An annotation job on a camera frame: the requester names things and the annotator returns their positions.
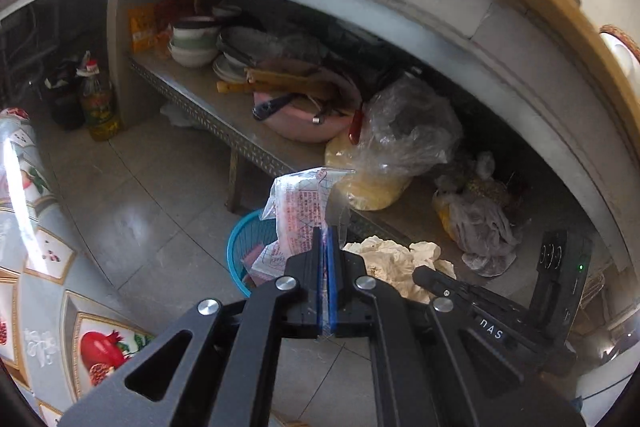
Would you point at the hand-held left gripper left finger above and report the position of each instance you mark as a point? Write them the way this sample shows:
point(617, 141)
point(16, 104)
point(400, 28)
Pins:
point(320, 287)

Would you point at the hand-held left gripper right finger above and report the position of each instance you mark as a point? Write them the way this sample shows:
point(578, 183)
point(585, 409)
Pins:
point(334, 292)

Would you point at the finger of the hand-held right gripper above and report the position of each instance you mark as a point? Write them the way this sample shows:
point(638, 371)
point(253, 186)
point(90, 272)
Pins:
point(465, 297)

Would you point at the cream paper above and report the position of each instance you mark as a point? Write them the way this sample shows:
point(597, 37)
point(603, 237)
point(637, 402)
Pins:
point(390, 262)

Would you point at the clear wrapper with red print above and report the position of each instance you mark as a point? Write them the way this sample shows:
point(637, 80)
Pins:
point(300, 212)

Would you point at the blue plastic basket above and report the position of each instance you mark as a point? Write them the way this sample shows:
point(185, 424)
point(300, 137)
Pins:
point(239, 242)

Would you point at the grey plastic bag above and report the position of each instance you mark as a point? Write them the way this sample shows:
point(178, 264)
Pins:
point(480, 222)

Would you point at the pink basin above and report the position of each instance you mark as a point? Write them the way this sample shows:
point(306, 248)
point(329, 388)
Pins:
point(300, 127)

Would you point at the plastic bag of yellow flour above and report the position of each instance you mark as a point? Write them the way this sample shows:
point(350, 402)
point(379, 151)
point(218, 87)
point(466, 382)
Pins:
point(400, 132)

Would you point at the wooden rolling pin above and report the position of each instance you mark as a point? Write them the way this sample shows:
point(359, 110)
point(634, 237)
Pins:
point(280, 79)

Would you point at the white plastic bag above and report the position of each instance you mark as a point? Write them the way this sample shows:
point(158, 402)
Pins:
point(177, 116)

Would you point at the metal shelf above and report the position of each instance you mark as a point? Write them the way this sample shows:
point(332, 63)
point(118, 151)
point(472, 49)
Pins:
point(200, 82)

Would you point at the stack of bowls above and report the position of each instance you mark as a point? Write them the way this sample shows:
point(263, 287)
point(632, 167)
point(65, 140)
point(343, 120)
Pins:
point(192, 52)

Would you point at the fruit print tablecloth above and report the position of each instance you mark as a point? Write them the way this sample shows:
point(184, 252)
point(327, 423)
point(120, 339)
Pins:
point(45, 297)

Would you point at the cooking oil bottle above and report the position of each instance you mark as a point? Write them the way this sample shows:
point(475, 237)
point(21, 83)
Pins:
point(100, 107)

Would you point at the orange snack packets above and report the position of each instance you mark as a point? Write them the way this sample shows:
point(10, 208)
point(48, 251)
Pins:
point(142, 27)

